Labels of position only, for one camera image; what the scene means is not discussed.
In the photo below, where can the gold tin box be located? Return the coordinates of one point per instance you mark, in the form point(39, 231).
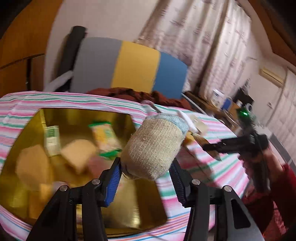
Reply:
point(129, 208)

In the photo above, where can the white rectangular bar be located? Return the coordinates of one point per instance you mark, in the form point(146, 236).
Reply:
point(188, 121)

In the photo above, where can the beige sponge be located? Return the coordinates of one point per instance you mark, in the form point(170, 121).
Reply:
point(78, 155)
point(32, 166)

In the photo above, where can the striped tablecloth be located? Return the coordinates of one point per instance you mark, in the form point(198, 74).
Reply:
point(208, 176)

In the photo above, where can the beige sock blue cuff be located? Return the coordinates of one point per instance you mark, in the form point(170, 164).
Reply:
point(152, 148)

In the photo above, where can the beige wall unit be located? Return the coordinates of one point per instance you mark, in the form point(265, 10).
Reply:
point(271, 76)

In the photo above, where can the grey yellow blue chair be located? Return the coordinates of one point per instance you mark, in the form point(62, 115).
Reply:
point(138, 67)

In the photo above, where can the wooden cabinet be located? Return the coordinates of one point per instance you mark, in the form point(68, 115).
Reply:
point(13, 46)

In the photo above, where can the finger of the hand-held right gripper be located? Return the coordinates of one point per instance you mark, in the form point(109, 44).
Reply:
point(216, 155)
point(219, 146)

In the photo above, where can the dark wooden shelf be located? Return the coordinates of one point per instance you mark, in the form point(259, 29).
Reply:
point(208, 109)

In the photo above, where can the green snack packet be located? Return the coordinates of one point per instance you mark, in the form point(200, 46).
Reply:
point(104, 136)

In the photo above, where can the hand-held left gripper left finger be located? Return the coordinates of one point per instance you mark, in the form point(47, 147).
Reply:
point(113, 185)

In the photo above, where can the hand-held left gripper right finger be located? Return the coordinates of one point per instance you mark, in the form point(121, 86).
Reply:
point(178, 185)

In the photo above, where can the person's right forearm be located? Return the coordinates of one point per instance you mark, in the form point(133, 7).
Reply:
point(277, 204)

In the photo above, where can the small green white box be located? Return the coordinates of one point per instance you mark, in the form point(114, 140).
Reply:
point(52, 139)

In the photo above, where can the beige printed paper box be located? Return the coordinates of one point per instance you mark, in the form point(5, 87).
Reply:
point(200, 125)

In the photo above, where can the black rolled mat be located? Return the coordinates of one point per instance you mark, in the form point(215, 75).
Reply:
point(71, 46)

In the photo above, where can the patterned white curtain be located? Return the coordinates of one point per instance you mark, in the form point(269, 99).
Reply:
point(208, 34)

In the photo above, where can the white box blue label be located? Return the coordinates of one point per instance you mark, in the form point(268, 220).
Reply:
point(217, 95)

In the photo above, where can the person's right hand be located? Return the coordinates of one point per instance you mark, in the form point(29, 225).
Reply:
point(275, 162)

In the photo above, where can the dark red jacket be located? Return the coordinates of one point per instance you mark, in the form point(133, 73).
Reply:
point(166, 98)

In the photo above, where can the yellow cloth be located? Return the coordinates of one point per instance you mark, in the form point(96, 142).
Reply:
point(190, 136)

